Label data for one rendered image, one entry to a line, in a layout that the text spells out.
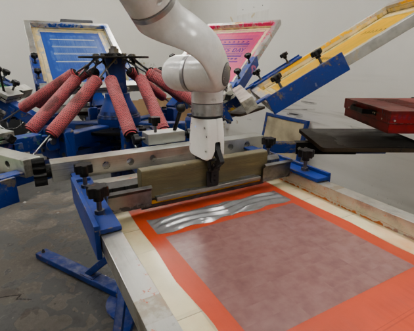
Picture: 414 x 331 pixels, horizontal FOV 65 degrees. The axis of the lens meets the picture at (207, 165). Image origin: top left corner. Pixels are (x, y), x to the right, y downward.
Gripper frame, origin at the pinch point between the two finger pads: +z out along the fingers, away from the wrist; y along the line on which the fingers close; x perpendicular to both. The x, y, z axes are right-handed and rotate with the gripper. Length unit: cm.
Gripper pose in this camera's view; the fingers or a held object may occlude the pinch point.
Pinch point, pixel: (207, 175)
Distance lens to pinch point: 83.0
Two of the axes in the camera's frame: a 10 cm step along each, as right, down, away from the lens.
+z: 0.0, 9.5, 3.1
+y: 4.9, 2.7, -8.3
